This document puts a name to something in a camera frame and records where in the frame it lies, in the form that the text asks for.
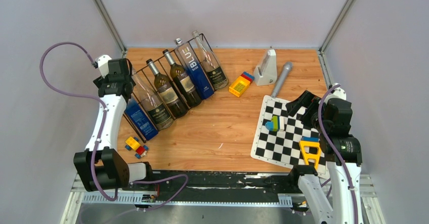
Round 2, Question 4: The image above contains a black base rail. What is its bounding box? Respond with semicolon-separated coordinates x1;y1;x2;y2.
127;170;305;206

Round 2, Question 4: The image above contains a yellow red blue block house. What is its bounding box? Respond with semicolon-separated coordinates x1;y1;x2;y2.
229;71;254;97

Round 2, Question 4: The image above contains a clear champagne bottle near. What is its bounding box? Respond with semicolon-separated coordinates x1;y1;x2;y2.
132;69;174;130

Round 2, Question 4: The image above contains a black wire wine rack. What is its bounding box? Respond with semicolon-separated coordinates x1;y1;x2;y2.
133;31;215;132

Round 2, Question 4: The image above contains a black white chessboard mat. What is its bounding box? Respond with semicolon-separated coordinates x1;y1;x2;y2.
250;95;319;168

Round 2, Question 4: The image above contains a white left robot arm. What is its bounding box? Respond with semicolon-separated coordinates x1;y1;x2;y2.
73;55;155;192

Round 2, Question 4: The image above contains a grey wedge stand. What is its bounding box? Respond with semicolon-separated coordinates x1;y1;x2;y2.
253;49;277;86

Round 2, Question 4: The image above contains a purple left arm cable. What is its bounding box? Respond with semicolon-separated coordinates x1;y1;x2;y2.
39;41;118;202

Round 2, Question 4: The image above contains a green white blue block stack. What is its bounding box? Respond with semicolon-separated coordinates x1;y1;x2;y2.
265;115;287;132

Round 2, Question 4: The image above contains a yellow arch blue block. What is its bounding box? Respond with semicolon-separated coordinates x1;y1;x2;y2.
299;137;321;170

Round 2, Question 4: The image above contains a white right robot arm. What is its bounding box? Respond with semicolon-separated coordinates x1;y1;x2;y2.
286;84;363;223

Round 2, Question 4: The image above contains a silver metal cylinder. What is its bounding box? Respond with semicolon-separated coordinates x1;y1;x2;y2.
271;61;293;98

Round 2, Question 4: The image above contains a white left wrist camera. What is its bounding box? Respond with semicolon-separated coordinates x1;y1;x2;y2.
92;55;112;78

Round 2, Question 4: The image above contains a blue square bottle on rack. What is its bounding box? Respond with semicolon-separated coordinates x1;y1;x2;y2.
175;38;214;100

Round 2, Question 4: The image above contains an olive green wine bottle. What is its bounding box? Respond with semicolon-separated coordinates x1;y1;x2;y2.
146;59;188;118

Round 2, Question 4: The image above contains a yellow red toy car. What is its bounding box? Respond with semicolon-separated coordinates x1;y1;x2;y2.
125;137;149;159

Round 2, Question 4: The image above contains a dark green wine bottle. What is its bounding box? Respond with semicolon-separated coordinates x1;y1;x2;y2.
163;50;202;108

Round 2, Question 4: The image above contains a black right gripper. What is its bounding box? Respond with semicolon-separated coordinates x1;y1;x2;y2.
285;89;328;132

